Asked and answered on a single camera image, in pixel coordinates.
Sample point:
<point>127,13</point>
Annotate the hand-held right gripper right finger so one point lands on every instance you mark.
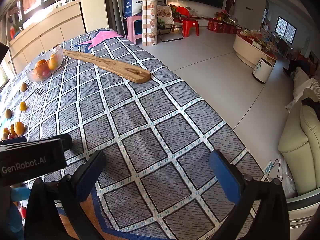
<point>223,175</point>

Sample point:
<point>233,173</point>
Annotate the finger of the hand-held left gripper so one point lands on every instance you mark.
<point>12,140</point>
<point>67,141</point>

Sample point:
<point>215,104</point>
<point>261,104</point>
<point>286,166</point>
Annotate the small round orange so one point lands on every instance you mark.
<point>19,128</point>
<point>22,106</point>

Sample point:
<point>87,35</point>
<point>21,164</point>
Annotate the clear glass bowl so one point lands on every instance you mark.
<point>33,76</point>

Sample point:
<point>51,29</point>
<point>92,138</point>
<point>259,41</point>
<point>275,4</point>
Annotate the person's left hand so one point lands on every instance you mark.
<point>20,194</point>

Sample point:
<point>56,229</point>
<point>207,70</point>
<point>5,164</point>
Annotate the blue and white bag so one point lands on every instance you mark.
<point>131,6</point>

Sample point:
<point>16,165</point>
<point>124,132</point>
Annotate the red plastic stool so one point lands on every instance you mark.
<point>190,26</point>

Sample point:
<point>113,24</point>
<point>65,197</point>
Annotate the red tomato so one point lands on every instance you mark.
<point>12,136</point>

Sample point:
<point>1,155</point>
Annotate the beige low cabinet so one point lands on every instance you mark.
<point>50,30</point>

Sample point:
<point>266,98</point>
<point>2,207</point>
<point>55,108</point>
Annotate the folding chair with cushion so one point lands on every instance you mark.
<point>165,15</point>

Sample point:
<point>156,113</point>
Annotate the cream leather sofa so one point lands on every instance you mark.
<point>300,140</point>

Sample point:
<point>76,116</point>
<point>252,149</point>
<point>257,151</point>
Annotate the long wooden board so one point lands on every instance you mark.
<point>112,66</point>

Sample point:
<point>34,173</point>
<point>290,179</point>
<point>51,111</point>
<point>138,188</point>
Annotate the white waste bin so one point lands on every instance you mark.
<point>262,71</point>

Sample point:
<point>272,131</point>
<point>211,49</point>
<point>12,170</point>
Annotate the brown kiwi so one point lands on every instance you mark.
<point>23,87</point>
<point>8,113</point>
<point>4,136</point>

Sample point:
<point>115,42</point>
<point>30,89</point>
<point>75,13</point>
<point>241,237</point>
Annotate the pink plastic stool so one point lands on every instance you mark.
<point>132,28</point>

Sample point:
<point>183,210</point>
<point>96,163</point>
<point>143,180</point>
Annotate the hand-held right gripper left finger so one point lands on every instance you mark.
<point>88,180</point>

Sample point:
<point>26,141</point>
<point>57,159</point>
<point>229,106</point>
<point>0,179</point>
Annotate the grey checked star tablecloth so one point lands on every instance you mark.
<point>140,135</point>

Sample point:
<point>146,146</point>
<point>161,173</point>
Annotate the dark framed window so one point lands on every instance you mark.
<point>286,28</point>

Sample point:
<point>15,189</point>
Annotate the white blanket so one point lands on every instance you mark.
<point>303,82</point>

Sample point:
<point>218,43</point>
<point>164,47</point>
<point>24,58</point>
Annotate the red plastic chair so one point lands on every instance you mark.
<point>182,12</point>

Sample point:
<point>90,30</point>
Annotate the stack of red gift boxes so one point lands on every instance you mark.
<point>222,26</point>

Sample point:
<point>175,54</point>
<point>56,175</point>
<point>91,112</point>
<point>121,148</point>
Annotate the red apple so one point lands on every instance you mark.
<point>44,73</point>

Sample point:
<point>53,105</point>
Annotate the round white cabinet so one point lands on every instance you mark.
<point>247,48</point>

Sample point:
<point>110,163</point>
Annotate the large orange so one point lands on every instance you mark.
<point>40,64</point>
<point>52,63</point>

